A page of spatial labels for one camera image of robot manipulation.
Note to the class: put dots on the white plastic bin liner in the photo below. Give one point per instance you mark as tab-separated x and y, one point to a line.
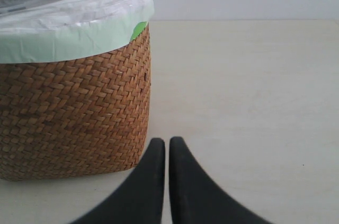
61	30

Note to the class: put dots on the woven wicker waste basket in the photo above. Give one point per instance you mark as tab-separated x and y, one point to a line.
74	118

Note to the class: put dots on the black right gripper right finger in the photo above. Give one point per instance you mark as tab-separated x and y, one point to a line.
195	197

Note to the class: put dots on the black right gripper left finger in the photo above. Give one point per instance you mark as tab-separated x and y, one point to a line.
139	199

